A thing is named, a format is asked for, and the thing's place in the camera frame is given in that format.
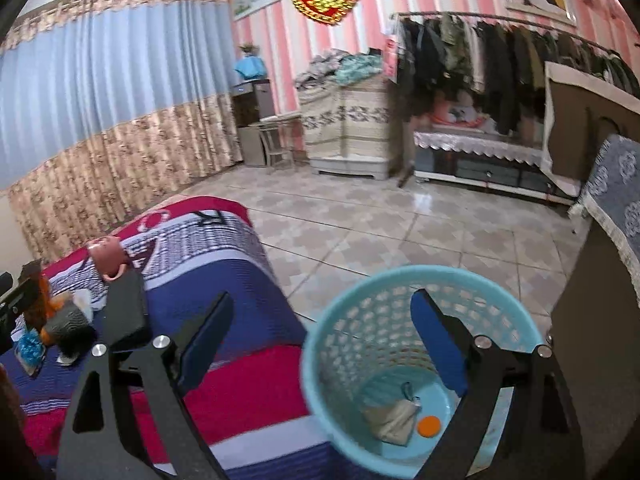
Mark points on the brown board white frame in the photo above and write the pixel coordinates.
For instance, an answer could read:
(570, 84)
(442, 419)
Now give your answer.
(570, 125)

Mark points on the patterned beige cabinet cover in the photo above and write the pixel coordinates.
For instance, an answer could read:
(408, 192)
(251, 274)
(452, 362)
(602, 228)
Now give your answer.
(345, 120)

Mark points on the blue and floral curtain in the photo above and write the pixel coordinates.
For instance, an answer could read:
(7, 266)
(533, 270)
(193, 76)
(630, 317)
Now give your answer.
(125, 85)

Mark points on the blue covered water bottle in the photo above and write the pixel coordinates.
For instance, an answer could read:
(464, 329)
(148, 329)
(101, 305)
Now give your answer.
(251, 67)

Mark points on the grey speckled wrapper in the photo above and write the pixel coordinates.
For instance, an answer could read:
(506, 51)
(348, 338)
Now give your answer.
(72, 332)

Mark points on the light blue plastic basket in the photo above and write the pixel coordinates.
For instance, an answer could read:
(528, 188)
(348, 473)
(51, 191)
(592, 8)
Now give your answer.
(350, 320)

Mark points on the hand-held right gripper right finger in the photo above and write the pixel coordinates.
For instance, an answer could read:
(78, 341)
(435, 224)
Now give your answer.
(440, 340)

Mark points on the beige tissue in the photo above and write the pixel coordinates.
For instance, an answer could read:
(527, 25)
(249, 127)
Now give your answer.
(392, 422)

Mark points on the pink hanging bag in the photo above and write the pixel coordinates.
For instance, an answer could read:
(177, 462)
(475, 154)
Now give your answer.
(391, 57)

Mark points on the crumpled blue wrapper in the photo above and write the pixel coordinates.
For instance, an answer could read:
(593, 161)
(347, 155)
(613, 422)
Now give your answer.
(30, 354)

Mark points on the grey clothes pile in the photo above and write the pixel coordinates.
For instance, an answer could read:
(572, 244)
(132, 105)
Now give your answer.
(315, 72)

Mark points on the teal folded cloth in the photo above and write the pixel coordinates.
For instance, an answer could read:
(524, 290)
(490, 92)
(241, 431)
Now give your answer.
(357, 67)

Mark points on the dark brown furniture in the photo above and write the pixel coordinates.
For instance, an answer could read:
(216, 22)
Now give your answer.
(600, 360)

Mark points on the person's left forearm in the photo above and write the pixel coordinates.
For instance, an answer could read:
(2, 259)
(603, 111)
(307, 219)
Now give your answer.
(12, 420)

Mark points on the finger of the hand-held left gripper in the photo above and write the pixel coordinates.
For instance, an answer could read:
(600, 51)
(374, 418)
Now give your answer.
(5, 281)
(22, 297)

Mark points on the grey water dispenser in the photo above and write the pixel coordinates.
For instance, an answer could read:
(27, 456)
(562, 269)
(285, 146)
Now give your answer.
(260, 100)

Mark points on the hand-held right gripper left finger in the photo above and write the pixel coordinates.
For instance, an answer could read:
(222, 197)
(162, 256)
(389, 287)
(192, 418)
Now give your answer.
(200, 340)

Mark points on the white lace cloth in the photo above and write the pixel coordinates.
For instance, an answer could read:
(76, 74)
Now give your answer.
(475, 145)

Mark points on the dark glass low cabinet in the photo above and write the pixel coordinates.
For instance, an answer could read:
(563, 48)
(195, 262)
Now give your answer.
(480, 175)

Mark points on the orange fruit in basket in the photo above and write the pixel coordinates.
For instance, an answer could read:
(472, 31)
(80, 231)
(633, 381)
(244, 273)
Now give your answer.
(428, 426)

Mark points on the small potted plant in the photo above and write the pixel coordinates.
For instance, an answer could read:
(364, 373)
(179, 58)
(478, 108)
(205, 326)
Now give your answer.
(248, 50)

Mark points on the metal frame stool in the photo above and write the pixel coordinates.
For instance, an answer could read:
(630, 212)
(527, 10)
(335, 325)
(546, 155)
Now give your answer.
(277, 122)

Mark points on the metal clothes rack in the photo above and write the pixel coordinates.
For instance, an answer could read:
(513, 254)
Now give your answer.
(402, 177)

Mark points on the pink mug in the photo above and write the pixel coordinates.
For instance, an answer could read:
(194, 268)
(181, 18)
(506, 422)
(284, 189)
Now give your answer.
(107, 255)

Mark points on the white tissue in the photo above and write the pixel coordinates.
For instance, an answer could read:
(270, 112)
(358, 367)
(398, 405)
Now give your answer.
(87, 306)

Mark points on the row of hanging clothes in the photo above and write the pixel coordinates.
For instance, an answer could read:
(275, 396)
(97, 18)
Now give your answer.
(500, 70)

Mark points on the blue grey fringed cloth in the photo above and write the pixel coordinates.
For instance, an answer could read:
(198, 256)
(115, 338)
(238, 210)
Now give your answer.
(617, 195)

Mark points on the black leather wallet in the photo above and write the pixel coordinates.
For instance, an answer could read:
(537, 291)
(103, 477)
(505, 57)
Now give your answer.
(127, 310)

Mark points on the cartoon printed board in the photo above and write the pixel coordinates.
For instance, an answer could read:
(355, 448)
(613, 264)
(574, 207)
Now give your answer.
(460, 112)

